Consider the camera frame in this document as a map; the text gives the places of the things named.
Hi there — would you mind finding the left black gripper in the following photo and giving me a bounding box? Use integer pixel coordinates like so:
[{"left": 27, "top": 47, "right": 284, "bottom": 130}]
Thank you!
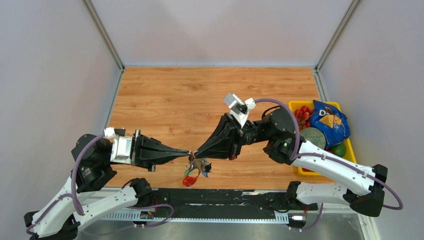
[{"left": 105, "top": 127, "right": 190, "bottom": 171}]

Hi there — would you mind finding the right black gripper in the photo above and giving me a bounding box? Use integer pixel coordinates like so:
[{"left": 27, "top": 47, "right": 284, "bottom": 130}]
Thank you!
[{"left": 194, "top": 112, "right": 273, "bottom": 161}]

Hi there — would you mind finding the keyring bundle with red tag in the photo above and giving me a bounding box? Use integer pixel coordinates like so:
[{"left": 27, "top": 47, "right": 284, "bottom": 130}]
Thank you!
[{"left": 182, "top": 150, "right": 212, "bottom": 187}]

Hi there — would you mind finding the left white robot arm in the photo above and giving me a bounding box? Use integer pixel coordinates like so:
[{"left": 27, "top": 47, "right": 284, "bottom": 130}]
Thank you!
[{"left": 24, "top": 127, "right": 190, "bottom": 240}]

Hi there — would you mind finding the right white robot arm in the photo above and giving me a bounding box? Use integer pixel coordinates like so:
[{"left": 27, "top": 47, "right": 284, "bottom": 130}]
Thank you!
[{"left": 194, "top": 108, "right": 388, "bottom": 217}]

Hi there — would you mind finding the red cherry tomatoes bunch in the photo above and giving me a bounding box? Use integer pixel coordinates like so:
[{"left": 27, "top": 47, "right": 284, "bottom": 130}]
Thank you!
[{"left": 294, "top": 105, "right": 314, "bottom": 130}]

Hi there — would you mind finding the green melon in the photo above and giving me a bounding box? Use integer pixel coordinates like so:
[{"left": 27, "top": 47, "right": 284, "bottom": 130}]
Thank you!
[{"left": 300, "top": 127, "right": 327, "bottom": 151}]

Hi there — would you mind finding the blue chip bag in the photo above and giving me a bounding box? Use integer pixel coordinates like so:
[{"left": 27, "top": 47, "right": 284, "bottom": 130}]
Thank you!
[{"left": 309, "top": 100, "right": 351, "bottom": 148}]

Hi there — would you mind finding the green lime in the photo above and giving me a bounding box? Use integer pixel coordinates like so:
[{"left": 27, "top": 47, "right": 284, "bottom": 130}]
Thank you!
[{"left": 329, "top": 142, "right": 347, "bottom": 158}]

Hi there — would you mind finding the yellow plastic bin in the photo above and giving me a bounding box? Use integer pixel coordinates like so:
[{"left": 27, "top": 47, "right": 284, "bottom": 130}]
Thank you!
[{"left": 288, "top": 100, "right": 357, "bottom": 176}]

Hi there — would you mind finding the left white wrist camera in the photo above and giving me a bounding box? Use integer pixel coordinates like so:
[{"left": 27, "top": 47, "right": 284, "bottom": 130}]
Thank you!
[{"left": 103, "top": 127, "right": 133, "bottom": 165}]

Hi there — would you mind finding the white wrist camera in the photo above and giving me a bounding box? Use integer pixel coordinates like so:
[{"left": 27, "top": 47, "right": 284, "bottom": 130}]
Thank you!
[
  {"left": 103, "top": 127, "right": 133, "bottom": 165},
  {"left": 223, "top": 93, "right": 256, "bottom": 127}
]

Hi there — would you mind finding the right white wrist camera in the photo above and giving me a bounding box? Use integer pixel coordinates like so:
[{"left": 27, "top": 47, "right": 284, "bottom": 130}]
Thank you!
[{"left": 223, "top": 93, "right": 256, "bottom": 127}]

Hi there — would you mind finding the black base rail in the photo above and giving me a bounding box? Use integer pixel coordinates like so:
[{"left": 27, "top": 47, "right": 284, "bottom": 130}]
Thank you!
[{"left": 133, "top": 188, "right": 319, "bottom": 220}]

